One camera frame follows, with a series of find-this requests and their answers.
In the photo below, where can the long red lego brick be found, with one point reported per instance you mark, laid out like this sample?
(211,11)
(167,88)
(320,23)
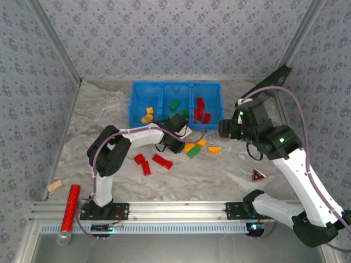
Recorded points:
(198,113)
(159,159)
(146,167)

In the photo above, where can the long green lego brick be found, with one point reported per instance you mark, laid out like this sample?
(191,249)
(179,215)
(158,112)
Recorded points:
(174,104)

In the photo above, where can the yellow arch lego brick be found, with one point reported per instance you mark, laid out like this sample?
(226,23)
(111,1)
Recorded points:
(144,119)

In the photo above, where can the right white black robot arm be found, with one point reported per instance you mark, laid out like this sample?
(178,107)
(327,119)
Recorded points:
(296,180)

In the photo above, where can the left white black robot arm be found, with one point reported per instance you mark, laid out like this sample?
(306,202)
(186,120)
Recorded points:
(102,189)

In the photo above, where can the small red lego brick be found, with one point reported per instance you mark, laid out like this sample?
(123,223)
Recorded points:
(168,165)

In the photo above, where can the yellow half-round lego brick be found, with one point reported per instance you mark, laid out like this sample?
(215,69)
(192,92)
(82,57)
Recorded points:
(214,149)

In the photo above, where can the red black triangle sign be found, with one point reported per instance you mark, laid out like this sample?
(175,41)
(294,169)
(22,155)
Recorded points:
(257,175)

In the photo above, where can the black perforated panel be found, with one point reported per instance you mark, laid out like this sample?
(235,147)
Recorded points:
(277,79)

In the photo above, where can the blue three-compartment plastic bin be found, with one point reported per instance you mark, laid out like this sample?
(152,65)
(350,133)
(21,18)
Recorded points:
(142,96)

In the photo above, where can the right electronics board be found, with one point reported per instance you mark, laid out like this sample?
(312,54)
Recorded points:
(255,227)

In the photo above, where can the electronics board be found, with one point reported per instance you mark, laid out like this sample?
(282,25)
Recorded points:
(255,227)
(101,227)

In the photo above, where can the left electronics board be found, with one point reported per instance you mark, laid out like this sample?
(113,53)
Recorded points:
(101,227)

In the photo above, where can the red glitter tube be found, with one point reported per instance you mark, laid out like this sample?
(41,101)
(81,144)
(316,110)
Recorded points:
(71,205)

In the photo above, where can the small wooden block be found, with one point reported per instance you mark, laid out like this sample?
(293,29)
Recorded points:
(55,185)

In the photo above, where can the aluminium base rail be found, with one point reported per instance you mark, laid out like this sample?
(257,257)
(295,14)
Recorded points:
(175,209)

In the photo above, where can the aluminium frame post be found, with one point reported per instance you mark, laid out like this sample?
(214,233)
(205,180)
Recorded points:
(56,41)
(303,33)

